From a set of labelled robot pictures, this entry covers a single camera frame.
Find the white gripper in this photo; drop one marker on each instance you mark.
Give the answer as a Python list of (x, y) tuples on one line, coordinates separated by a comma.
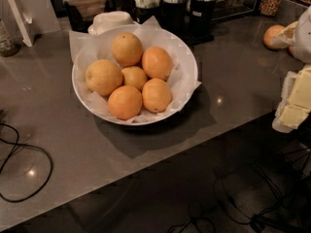
[(303, 38)]

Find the small centre orange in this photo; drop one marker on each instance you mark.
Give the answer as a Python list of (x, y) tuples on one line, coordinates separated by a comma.
[(134, 76)]

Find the white bowl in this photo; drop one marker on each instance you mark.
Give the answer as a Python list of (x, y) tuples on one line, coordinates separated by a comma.
[(186, 81)]

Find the snack jar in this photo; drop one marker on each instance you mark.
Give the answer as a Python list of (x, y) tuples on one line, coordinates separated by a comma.
[(269, 7)]

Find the black cup holder right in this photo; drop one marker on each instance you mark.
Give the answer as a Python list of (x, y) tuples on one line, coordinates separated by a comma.
[(200, 16)]

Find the black cup holder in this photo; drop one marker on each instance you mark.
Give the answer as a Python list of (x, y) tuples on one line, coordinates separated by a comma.
[(143, 14), (200, 16), (173, 16)]

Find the black cup holder middle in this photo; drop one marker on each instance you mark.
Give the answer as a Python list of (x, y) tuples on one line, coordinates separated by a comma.
[(173, 16)]

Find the black cup holder left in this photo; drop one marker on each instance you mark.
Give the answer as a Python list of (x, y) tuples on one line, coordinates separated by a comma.
[(143, 14)]

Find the white paper liner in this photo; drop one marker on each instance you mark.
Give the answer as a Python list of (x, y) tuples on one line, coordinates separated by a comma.
[(181, 65)]

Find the white sign stand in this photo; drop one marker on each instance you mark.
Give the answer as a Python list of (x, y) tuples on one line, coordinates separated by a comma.
[(24, 22)]

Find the glass bottle with label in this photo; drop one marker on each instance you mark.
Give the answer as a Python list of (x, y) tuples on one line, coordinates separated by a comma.
[(7, 46)]

